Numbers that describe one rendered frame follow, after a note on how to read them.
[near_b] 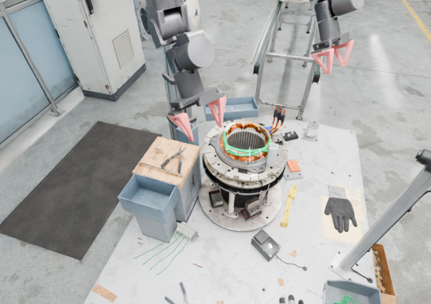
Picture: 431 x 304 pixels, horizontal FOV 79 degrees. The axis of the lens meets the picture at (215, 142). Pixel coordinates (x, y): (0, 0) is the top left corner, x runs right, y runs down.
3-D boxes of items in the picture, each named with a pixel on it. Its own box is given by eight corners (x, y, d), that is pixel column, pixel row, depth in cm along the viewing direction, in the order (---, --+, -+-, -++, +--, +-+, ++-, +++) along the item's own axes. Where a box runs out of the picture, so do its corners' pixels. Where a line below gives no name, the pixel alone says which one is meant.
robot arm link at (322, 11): (321, 0, 80) (309, 4, 77) (342, -9, 74) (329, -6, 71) (325, 23, 82) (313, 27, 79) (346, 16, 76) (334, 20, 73)
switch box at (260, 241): (269, 261, 99) (270, 256, 95) (250, 243, 104) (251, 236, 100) (279, 251, 102) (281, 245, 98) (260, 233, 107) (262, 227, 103)
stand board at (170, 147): (180, 189, 91) (179, 185, 90) (133, 176, 96) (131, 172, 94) (201, 150, 105) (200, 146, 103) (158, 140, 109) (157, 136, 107)
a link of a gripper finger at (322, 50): (347, 67, 80) (342, 36, 77) (334, 74, 77) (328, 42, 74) (328, 70, 86) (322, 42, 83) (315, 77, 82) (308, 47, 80)
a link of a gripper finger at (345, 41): (358, 62, 82) (353, 32, 80) (345, 69, 79) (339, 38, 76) (338, 66, 88) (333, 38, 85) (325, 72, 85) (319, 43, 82)
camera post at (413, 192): (338, 266, 98) (424, 170, 58) (341, 260, 100) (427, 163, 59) (346, 272, 97) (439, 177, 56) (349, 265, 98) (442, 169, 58)
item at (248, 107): (248, 138, 148) (253, 95, 128) (253, 151, 140) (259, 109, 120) (204, 142, 145) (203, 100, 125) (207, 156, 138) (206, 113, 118)
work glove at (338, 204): (358, 238, 106) (360, 235, 104) (324, 229, 108) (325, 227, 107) (353, 190, 122) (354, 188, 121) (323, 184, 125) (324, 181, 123)
